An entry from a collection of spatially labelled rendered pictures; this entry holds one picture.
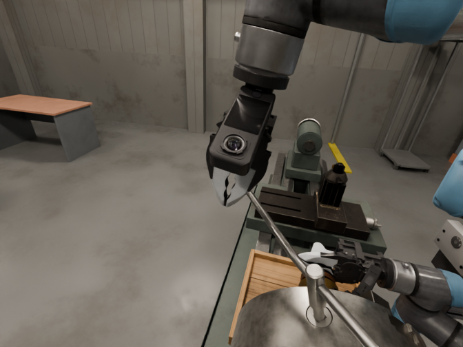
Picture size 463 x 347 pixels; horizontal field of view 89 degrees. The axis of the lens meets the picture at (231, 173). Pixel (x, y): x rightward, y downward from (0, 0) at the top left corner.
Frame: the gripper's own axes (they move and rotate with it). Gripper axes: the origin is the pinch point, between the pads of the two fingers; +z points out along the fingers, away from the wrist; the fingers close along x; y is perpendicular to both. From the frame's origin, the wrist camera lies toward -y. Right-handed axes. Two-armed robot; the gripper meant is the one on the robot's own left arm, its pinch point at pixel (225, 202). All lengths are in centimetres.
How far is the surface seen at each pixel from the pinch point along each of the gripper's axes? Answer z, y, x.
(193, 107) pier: 109, 365, 147
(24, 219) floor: 167, 86, 191
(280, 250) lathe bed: 43, 37, -20
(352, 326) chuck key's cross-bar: -1.4, -13.7, -17.4
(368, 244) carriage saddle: 32, 45, -50
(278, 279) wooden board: 41, 23, -20
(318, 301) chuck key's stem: 2.4, -9.6, -15.8
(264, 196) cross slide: 34, 56, -9
